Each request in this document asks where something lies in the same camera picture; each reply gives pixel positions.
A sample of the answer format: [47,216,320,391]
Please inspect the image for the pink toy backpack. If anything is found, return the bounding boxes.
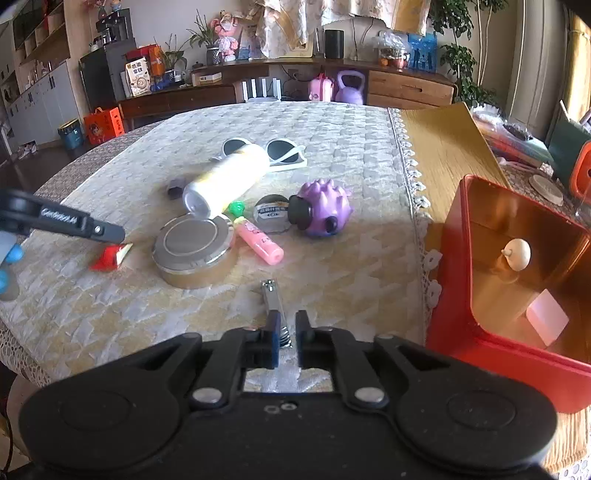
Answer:
[308,74,334,102]

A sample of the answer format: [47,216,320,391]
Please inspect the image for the blue waste bin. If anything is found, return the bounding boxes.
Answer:
[58,119,85,149]

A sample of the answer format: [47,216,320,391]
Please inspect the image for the white cabinet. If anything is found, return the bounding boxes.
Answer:
[0,62,81,148]

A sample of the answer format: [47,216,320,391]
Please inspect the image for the orange gift bag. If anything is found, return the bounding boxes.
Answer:
[83,107,125,146]

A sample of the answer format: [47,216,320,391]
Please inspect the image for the silver nail clipper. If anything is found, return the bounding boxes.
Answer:
[261,279,294,349]

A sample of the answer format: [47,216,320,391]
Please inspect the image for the stack of plastic folders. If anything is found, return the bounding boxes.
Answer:
[471,106,555,168]

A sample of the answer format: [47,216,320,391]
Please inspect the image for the large green houseplant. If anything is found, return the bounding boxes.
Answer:
[429,0,504,109]

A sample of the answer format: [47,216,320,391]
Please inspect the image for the round white lid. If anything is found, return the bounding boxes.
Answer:
[529,174,565,206]

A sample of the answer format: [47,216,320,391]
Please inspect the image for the white yellow bottle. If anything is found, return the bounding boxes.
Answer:
[182,144,271,217]

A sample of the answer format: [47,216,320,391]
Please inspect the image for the orange green storage case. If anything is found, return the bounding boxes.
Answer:
[547,102,591,199]

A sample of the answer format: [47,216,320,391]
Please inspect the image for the red metal tin box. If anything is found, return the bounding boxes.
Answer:
[425,174,591,414]

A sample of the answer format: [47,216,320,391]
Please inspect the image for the black cylinder speaker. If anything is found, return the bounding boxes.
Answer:
[324,29,345,60]

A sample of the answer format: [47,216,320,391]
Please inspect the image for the purple kettlebell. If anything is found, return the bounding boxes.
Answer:
[335,70,366,105]

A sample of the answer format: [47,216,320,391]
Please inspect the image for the pink plush doll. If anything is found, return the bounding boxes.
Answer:
[211,14,241,63]

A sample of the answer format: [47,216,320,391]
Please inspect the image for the black coffee machine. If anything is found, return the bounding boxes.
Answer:
[95,9,134,47]

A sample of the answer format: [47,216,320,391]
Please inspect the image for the black mini fridge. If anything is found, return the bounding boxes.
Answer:
[79,44,139,112]

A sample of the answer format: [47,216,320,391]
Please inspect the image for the pink tube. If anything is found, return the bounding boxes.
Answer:
[233,216,284,265]

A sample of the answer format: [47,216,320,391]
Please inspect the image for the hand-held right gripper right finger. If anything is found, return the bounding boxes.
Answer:
[296,310,444,411]

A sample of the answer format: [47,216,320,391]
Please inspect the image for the small red packet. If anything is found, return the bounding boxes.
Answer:
[89,242,134,273]

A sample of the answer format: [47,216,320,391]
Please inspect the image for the white router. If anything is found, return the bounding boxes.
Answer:
[245,78,282,102]

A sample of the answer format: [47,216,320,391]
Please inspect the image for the light wooden drawer unit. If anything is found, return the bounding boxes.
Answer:
[367,69,458,110]

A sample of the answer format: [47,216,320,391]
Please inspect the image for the clear bag of fruit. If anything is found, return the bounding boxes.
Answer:
[372,31,411,70]

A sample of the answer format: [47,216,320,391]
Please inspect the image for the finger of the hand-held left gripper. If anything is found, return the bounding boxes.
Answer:
[0,189,126,244]
[0,244,25,296]

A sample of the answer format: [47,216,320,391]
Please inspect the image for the purple spiky hedgehog toy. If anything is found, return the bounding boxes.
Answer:
[288,180,354,239]

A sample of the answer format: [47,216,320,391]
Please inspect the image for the garlic bulb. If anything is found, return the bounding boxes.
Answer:
[501,239,532,271]

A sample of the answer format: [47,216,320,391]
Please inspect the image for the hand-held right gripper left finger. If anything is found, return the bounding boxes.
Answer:
[134,310,281,411]

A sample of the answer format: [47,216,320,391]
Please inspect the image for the potted orchid plant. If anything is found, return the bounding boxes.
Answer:
[187,11,223,66]

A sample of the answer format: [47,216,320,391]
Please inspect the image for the round silver metal tin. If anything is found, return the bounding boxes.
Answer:
[151,213,236,290]

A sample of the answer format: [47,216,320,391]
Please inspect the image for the cream hanging cloth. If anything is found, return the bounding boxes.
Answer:
[254,0,402,47]

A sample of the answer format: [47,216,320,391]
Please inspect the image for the white eraser block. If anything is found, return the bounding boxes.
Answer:
[526,289,570,347]

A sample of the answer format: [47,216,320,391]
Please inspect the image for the yellow table mat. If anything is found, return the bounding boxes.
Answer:
[399,102,511,259]

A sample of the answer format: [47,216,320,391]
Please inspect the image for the cream quilted tablecloth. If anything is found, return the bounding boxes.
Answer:
[0,100,444,388]

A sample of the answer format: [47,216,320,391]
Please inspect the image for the white orange snack box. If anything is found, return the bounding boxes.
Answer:
[124,58,152,97]

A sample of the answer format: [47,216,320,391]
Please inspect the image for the white framed sunglasses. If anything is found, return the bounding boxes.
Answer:
[221,137,308,172]

